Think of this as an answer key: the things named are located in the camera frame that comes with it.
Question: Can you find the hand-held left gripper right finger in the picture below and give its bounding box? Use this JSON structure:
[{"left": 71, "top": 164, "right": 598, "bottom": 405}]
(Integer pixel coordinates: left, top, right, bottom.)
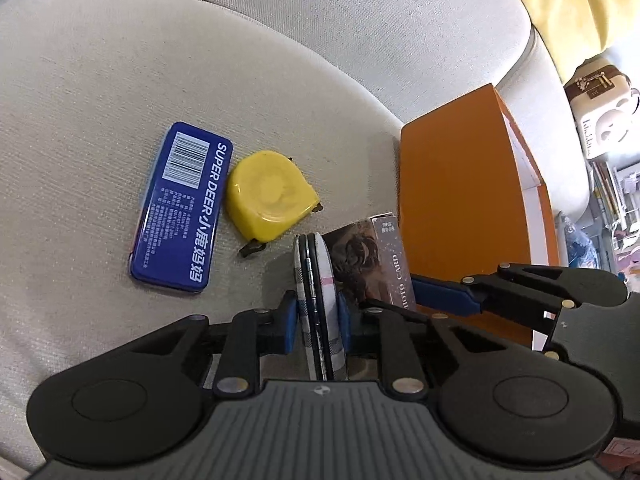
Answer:
[{"left": 336, "top": 291, "right": 508, "bottom": 395}]

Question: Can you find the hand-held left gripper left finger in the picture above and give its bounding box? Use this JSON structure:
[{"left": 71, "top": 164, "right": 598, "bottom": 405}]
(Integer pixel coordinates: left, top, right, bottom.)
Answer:
[{"left": 122, "top": 291, "right": 300, "bottom": 395}]

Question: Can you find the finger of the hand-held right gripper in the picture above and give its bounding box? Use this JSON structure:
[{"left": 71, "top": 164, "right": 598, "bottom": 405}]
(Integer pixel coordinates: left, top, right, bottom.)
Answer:
[{"left": 411, "top": 262, "right": 629, "bottom": 335}]

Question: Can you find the plaid round compact mirror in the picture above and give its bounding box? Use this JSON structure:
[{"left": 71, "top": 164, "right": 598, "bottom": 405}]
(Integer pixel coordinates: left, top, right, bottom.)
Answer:
[{"left": 292, "top": 232, "right": 347, "bottom": 382}]

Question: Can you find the brown photo card pack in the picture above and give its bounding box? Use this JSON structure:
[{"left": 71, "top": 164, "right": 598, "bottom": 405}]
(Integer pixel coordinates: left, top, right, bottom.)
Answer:
[{"left": 320, "top": 214, "right": 417, "bottom": 313}]

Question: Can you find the orange cardboard box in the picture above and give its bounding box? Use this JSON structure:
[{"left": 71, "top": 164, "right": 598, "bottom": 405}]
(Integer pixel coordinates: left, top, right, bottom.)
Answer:
[{"left": 399, "top": 84, "right": 563, "bottom": 350}]

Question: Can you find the yellow tape measure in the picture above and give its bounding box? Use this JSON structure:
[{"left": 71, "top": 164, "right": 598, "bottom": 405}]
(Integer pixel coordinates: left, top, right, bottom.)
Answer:
[{"left": 224, "top": 150, "right": 325, "bottom": 259}]

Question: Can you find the blue rectangular tin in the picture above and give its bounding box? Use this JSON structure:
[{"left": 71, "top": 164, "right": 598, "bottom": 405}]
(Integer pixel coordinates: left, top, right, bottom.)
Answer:
[{"left": 129, "top": 121, "right": 234, "bottom": 296}]

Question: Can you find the white panda-face box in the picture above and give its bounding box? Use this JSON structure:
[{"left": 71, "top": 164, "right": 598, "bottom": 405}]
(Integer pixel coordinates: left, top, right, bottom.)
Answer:
[{"left": 572, "top": 89, "right": 640, "bottom": 162}]

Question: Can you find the cream case with brown latch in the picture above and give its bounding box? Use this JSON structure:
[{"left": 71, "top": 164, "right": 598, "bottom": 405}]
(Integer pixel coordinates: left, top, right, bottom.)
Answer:
[{"left": 564, "top": 56, "right": 632, "bottom": 113}]

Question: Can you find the beige sofa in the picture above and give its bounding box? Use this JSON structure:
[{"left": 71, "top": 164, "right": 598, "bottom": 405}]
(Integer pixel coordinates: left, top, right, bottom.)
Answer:
[{"left": 0, "top": 0, "right": 591, "bottom": 471}]

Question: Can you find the yellow cushion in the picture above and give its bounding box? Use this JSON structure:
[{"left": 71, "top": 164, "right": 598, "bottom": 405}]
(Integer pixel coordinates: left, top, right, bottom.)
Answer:
[{"left": 500, "top": 0, "right": 640, "bottom": 83}]

